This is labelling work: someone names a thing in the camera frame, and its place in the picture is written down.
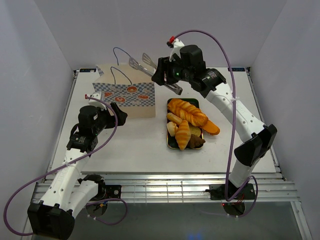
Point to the blue checkered paper bag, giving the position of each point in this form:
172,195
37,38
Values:
132,90

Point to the toast bread slice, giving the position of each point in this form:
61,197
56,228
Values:
195,130

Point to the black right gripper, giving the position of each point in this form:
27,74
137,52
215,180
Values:
163,64

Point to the aluminium table frame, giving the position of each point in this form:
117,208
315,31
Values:
149,183

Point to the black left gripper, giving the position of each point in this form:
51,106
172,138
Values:
122,116

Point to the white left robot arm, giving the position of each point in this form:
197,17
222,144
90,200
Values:
55,214

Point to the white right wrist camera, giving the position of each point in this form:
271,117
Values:
175,44

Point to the brown chocolate croissant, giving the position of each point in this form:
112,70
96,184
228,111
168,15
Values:
195,142

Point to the small pale round bun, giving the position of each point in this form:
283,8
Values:
172,128

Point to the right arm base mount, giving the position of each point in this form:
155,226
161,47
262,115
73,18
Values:
217,192

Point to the striped orange croissant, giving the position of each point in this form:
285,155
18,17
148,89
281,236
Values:
183,135

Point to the long twisted pastry bread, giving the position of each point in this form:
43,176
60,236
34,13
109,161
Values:
187,111

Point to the dark green metal tray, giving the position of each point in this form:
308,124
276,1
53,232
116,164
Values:
171,141

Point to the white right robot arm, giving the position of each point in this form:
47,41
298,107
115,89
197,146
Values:
256,136

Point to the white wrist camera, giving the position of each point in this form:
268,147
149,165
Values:
95,100
175,44

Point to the long orange baguette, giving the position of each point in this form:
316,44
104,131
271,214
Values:
211,128

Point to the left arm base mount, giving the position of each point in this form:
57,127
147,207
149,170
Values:
104,191

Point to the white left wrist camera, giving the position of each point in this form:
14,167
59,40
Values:
95,100

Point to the metal serving tongs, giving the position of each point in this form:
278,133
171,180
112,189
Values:
149,67

